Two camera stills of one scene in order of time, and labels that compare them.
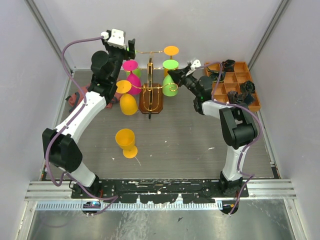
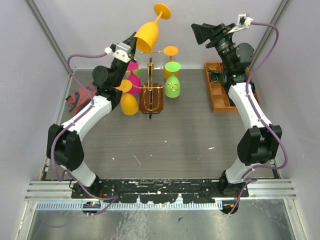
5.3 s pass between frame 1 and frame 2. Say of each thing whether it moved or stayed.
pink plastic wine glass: stayed
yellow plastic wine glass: stayed
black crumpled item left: stayed
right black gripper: moved
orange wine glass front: moved
